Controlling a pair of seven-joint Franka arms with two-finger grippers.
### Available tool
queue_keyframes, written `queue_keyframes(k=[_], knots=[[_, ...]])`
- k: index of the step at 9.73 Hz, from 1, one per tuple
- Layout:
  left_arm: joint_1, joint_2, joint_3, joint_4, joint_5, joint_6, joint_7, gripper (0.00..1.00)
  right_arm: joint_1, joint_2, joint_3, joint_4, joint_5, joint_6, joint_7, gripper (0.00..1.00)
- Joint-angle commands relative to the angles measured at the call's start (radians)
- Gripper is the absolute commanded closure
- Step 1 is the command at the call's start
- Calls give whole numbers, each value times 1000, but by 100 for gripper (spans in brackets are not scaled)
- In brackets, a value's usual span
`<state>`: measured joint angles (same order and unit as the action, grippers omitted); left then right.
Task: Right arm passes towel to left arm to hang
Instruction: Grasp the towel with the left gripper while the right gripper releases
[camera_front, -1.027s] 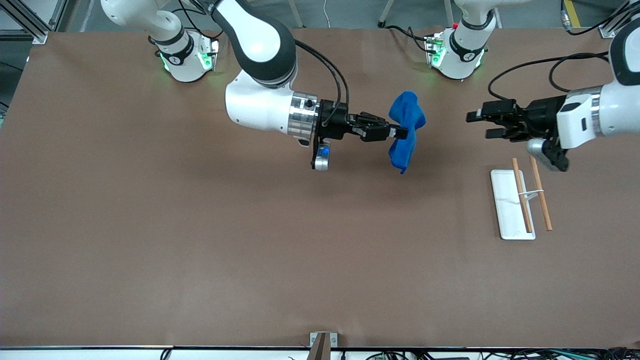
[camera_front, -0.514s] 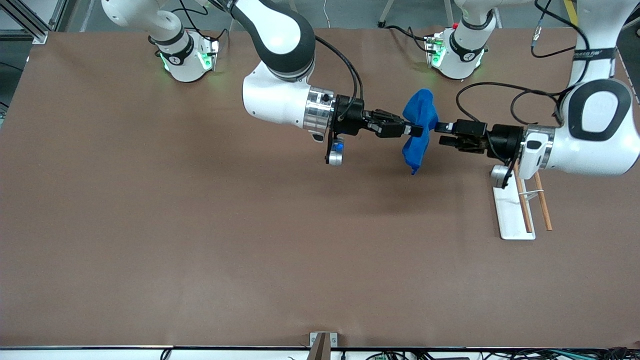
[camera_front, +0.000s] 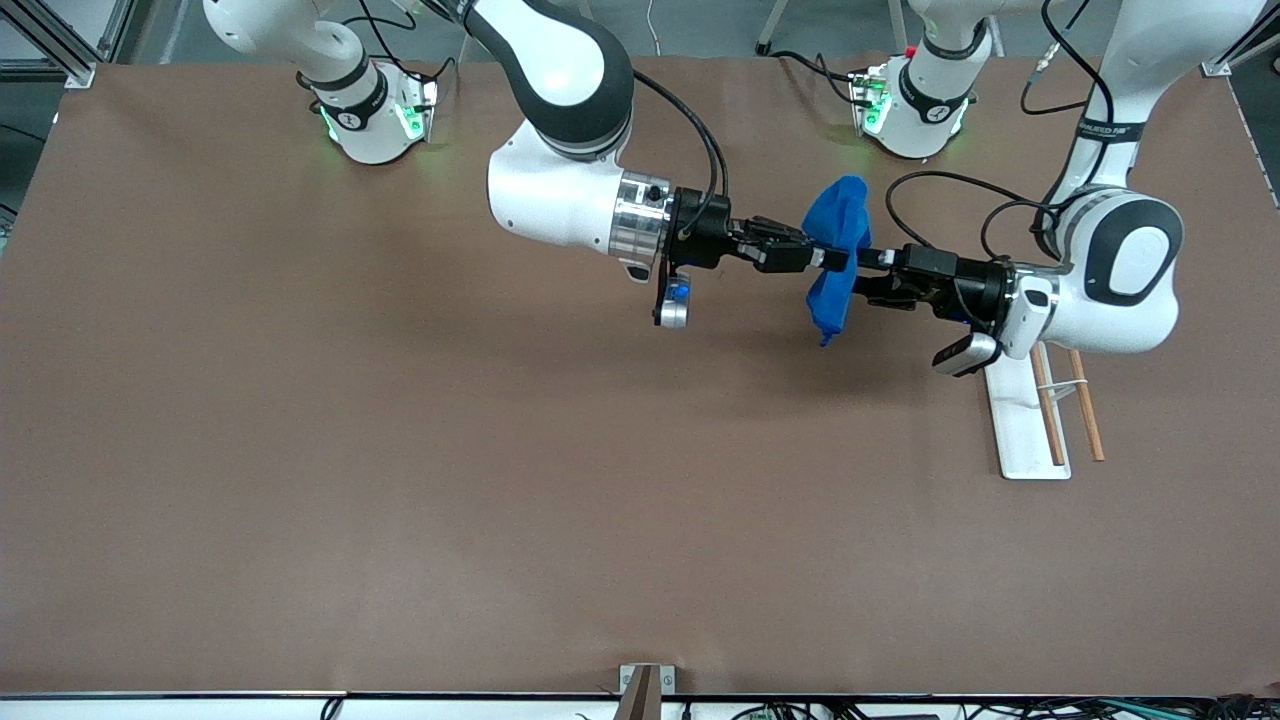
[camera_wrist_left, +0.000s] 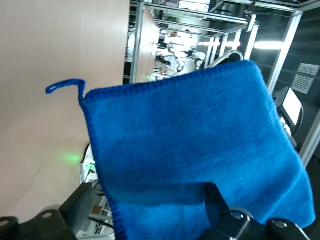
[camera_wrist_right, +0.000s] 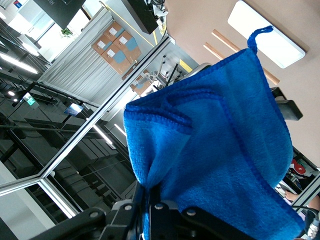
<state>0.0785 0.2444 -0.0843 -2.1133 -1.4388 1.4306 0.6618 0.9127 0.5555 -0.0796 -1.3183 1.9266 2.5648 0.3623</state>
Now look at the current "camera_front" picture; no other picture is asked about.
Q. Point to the white towel rack wooden rods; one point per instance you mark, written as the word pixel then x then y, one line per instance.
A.
pixel 1020 440

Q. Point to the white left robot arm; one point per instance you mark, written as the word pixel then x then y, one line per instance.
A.
pixel 1080 320

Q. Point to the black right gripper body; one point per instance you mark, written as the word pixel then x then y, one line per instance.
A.
pixel 703 238

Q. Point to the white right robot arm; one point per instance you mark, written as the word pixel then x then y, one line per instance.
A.
pixel 560 190

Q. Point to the grey metal camera mount bracket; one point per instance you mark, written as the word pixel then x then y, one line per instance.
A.
pixel 645 690

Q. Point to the grey metal stand leg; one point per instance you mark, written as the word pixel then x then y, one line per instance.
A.
pixel 772 25
pixel 897 25

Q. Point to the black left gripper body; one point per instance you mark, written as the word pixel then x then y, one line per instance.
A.
pixel 972 279

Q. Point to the aluminium frame profile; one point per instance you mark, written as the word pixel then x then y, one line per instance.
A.
pixel 1215 66
pixel 70 62

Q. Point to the blue microfibre towel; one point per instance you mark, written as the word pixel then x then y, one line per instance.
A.
pixel 835 215

